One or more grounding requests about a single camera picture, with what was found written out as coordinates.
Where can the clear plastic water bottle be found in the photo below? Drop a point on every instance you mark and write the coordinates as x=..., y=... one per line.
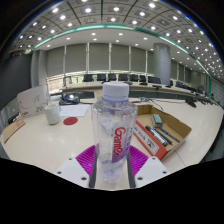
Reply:
x=113, y=133

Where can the open brown box, red side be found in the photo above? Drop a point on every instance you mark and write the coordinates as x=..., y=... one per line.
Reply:
x=150, y=143

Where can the long curved conference desk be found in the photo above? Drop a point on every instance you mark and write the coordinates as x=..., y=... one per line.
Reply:
x=86, y=86

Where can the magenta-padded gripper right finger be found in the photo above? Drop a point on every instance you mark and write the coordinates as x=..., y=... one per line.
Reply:
x=151, y=170

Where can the black desktop device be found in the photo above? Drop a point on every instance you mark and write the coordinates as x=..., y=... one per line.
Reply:
x=13, y=118

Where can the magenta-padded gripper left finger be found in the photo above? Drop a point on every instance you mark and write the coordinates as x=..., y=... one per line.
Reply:
x=71, y=171

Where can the round recessed ceiling lights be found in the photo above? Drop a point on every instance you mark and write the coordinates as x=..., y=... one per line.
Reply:
x=88, y=10

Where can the black desk phone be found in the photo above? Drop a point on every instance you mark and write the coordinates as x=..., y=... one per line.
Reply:
x=69, y=99

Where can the row of black office chairs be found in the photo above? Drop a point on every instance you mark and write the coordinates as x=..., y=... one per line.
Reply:
x=112, y=77

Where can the grey-green board eraser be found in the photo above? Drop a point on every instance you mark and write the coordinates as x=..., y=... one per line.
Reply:
x=156, y=120

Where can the flat round red coaster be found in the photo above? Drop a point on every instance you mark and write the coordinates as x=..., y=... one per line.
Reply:
x=70, y=121

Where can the black marker pen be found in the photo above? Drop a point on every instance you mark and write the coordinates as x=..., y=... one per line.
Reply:
x=170, y=135
x=156, y=135

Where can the white printed paper sheet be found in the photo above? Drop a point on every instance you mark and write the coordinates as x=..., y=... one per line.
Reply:
x=74, y=110

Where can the large white cardboard box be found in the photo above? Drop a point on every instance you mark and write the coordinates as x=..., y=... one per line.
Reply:
x=33, y=101

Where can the flat brown cardboard sheet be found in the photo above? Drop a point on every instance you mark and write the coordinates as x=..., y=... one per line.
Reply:
x=12, y=129

